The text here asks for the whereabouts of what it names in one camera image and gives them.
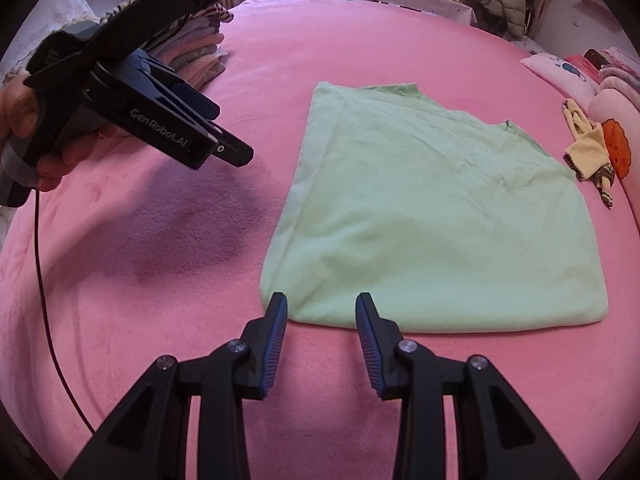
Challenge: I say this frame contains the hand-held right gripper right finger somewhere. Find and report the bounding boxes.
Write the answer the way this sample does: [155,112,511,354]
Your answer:
[354,292,581,480]

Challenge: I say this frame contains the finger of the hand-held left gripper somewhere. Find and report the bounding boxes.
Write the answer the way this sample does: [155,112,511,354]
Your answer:
[127,51,222,122]
[186,130,254,170]

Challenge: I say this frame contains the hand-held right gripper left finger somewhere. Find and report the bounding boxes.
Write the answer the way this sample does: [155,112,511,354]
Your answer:
[62,291,289,480]

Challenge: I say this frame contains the green t-shirt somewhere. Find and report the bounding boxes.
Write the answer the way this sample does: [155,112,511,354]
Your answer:
[259,81,610,335]

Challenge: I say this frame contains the stack of folded clothes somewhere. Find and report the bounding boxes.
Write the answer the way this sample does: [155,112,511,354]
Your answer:
[100,2,235,91]

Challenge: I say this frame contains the person's left hand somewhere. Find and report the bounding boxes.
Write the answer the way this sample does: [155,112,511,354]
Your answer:
[0,74,123,193]

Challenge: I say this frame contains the white lace cover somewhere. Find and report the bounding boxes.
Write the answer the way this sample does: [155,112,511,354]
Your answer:
[0,0,101,86]

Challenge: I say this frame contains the pink bed blanket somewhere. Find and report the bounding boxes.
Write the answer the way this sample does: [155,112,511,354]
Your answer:
[0,0,640,480]

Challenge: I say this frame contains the table with white cloth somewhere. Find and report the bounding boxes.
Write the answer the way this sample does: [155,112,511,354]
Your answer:
[357,0,478,26]

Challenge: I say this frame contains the yellow small garment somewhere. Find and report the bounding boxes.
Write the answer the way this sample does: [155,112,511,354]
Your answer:
[560,99,617,209]

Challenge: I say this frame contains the plush cushion with orange patch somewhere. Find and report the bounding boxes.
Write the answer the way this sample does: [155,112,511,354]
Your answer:
[587,87,640,221]

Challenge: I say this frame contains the white pillow with blue print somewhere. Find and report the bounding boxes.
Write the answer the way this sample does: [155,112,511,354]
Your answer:
[520,51,601,101]

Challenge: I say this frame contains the pink folded bedding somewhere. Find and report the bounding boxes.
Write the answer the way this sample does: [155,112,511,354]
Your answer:
[600,46,640,91]

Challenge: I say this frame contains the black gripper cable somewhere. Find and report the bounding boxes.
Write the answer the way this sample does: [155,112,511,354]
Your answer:
[32,187,98,436]

